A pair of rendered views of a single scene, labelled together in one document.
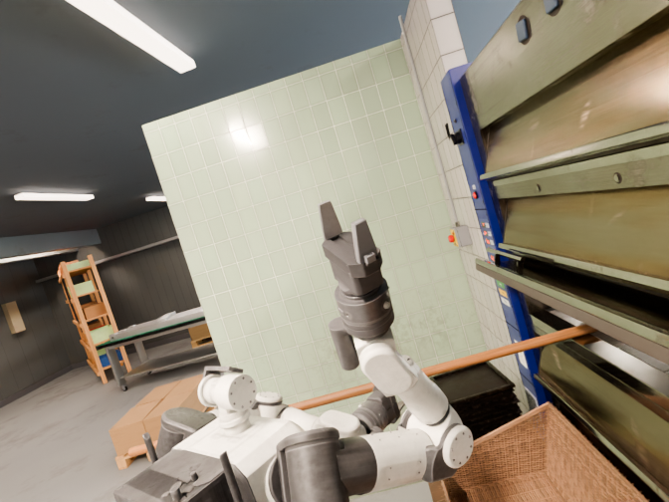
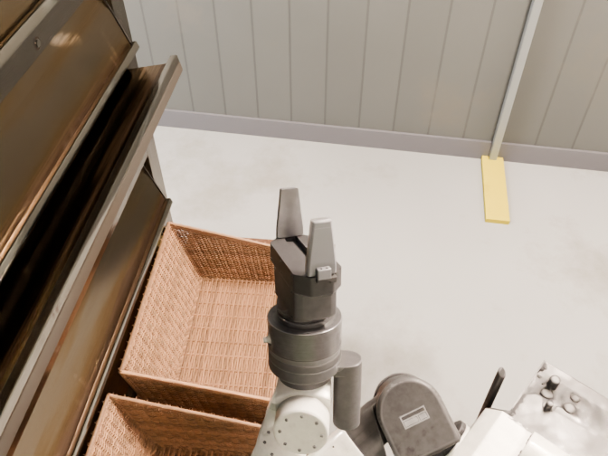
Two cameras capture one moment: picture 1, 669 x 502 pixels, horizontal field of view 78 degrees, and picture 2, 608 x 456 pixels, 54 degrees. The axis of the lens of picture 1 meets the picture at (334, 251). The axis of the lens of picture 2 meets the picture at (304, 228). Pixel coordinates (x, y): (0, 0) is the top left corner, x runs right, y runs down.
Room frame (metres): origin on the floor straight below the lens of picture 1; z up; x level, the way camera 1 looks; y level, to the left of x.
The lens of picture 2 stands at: (1.08, -0.02, 2.19)
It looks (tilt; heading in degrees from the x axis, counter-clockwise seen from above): 45 degrees down; 181
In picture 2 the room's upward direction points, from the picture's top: straight up
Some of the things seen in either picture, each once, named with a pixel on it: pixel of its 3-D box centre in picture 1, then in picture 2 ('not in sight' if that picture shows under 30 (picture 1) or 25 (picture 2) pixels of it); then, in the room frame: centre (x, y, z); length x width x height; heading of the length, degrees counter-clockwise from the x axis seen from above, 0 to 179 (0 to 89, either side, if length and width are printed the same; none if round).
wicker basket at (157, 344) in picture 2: not in sight; (231, 320); (0.03, -0.25, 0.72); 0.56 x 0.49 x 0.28; 177
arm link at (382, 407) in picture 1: (376, 411); not in sight; (1.12, 0.02, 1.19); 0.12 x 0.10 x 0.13; 140
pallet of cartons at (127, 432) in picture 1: (169, 415); not in sight; (4.44, 2.25, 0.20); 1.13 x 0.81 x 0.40; 172
